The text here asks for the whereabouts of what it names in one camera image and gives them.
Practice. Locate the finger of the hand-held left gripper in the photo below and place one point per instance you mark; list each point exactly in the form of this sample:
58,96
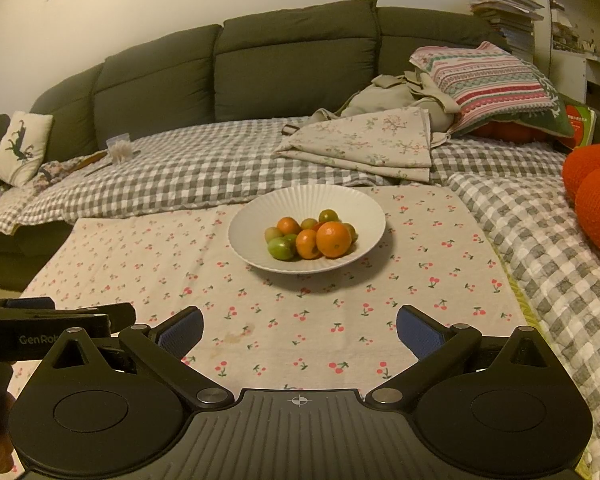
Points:
30,303
120,317

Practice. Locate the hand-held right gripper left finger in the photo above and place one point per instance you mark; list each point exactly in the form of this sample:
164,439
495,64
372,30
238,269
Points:
180,332

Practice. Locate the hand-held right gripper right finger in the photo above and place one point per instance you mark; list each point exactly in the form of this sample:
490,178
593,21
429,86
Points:
417,332

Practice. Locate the large orange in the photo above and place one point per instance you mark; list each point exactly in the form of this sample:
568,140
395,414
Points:
334,240

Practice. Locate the white ribbed plate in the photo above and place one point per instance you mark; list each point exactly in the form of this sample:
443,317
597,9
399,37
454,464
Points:
305,200

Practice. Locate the cherry print cloth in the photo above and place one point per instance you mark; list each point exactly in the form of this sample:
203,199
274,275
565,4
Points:
155,260

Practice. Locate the green brown round fruit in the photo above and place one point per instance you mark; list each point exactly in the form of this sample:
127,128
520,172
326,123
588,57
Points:
272,234
308,223
351,232

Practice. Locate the floral patterned cloth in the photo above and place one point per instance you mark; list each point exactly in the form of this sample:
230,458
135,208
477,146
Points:
60,170

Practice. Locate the medium orange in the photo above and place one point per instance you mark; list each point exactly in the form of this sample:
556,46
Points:
306,245

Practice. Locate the red tomato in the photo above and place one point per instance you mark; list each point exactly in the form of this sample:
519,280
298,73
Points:
315,227

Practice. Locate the wooden stick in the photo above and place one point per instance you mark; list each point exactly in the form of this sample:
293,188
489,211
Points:
94,170

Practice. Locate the small embroidered white cushion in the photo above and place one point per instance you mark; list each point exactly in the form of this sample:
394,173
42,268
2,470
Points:
20,147

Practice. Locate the grey checked blanket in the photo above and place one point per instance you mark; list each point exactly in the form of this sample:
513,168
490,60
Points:
180,170

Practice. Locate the clear plastic bag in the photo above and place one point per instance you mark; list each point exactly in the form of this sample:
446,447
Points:
120,150

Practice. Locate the folded floral cloth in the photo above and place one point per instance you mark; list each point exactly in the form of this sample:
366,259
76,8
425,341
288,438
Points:
365,140

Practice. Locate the beige garment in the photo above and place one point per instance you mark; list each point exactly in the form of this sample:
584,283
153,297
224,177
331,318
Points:
380,97

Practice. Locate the striped pillow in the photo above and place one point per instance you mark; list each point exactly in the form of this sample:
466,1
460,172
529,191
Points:
480,80

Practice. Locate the green book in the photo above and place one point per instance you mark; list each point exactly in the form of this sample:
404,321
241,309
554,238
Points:
582,125

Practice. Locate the dark green sofa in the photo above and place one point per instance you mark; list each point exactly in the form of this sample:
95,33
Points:
290,60

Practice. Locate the white bookshelf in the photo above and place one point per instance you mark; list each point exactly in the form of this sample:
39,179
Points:
565,67

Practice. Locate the stack of books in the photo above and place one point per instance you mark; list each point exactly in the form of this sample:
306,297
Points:
510,25

